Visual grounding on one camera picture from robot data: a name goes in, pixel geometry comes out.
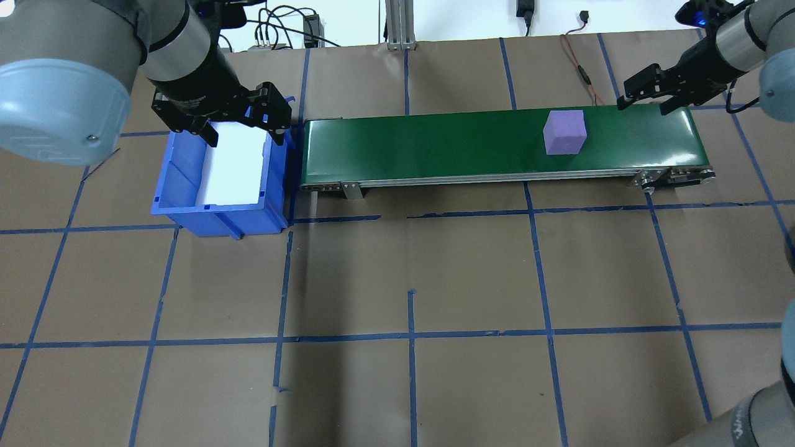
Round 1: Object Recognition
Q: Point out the blue plastic bin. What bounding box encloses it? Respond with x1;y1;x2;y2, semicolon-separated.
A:
151;96;296;240

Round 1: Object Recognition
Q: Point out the black electronics box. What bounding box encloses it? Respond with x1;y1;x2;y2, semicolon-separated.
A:
302;14;325;48

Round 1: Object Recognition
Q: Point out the purple foam block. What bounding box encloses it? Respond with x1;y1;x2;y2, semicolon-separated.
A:
542;110;589;156

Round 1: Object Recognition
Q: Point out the thin red wire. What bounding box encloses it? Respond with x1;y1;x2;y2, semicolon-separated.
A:
561;19;607;107

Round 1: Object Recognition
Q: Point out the black cable bundle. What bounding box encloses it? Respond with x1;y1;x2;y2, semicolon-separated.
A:
244;4;341;49

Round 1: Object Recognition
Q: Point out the green conveyor belt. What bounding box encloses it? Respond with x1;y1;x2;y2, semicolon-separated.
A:
299;106;717;201

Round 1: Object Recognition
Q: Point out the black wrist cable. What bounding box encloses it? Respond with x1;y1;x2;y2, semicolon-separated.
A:
724;86;763;116

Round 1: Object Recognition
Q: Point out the aluminium profile post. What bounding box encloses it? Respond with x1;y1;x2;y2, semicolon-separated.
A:
385;0;418;51

